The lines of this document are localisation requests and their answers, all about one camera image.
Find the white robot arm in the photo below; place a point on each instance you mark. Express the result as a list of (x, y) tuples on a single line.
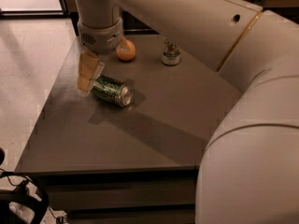
[(249, 173)]

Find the white 7up can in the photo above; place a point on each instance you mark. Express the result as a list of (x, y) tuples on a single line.
[(171, 53)]

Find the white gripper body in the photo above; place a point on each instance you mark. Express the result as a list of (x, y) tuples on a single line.
[(101, 37)]

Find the green soda can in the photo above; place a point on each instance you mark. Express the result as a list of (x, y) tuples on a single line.
[(112, 91)]

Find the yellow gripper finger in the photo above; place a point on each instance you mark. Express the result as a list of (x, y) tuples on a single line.
[(124, 46), (89, 69)]

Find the grey drawer cabinet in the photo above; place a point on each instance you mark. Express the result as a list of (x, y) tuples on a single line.
[(135, 165)]

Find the orange fruit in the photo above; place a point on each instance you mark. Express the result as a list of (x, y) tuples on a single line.
[(127, 56)]

